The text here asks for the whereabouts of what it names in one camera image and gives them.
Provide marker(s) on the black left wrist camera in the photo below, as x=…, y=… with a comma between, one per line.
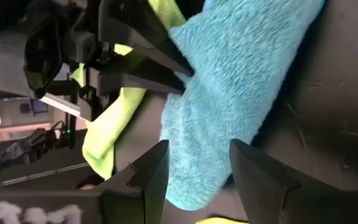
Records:
x=42, y=56

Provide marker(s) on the lime yellow microfiber towel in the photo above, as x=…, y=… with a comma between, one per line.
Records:
x=219, y=221

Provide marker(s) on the green microfiber towel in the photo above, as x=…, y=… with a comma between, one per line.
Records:
x=110, y=130

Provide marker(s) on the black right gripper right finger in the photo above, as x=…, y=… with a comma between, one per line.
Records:
x=275, y=199

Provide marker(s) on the black panel white lettering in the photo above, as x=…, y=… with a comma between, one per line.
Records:
x=42, y=205

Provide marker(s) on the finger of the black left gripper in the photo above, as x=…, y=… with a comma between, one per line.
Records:
x=135, y=77
x=135, y=28

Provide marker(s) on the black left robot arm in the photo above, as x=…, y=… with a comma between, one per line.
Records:
x=2, y=62

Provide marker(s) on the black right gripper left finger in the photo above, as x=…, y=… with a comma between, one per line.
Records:
x=148, y=186

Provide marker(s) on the teal microfiber towel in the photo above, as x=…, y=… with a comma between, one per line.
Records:
x=228, y=77

